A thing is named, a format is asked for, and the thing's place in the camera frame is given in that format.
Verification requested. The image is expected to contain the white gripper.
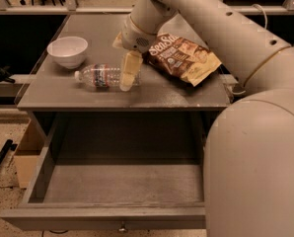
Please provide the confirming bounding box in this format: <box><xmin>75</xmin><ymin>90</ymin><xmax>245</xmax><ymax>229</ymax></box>
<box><xmin>112</xmin><ymin>13</ymin><xmax>157</xmax><ymax>91</ymax></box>

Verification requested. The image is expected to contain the clear plastic water bottle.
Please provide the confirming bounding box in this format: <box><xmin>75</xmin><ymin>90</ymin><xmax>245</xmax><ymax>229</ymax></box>
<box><xmin>74</xmin><ymin>63</ymin><xmax>141</xmax><ymax>92</ymax></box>

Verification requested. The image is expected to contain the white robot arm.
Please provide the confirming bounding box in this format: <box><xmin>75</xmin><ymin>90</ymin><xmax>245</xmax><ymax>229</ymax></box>
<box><xmin>121</xmin><ymin>0</ymin><xmax>294</xmax><ymax>237</ymax></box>

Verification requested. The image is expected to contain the open grey top drawer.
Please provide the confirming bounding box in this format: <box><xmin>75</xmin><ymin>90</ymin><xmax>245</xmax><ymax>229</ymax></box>
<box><xmin>1</xmin><ymin>112</ymin><xmax>205</xmax><ymax>230</ymax></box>

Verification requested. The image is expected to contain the white ceramic bowl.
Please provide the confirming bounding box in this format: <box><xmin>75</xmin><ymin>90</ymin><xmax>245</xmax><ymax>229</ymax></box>
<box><xmin>46</xmin><ymin>37</ymin><xmax>88</xmax><ymax>69</ymax></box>

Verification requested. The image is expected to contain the brown chips bag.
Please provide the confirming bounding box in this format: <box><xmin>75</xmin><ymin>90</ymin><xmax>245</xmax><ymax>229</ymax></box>
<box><xmin>144</xmin><ymin>33</ymin><xmax>222</xmax><ymax>87</ymax></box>

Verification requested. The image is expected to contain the grey wooden cabinet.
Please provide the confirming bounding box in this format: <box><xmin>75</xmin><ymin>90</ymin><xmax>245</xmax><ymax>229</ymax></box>
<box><xmin>14</xmin><ymin>13</ymin><xmax>234</xmax><ymax>146</ymax></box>

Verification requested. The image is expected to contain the black cloth object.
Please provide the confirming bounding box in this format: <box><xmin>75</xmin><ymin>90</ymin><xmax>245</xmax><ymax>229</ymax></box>
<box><xmin>0</xmin><ymin>66</ymin><xmax>16</xmax><ymax>83</ymax></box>

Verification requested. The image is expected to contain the cardboard box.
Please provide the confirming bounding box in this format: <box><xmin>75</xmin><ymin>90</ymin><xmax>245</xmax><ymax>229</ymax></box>
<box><xmin>14</xmin><ymin>121</ymin><xmax>44</xmax><ymax>189</ymax></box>

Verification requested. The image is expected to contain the black bar on floor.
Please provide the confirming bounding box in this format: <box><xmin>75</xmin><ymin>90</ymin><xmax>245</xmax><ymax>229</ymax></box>
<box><xmin>0</xmin><ymin>139</ymin><xmax>16</xmax><ymax>165</ymax></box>

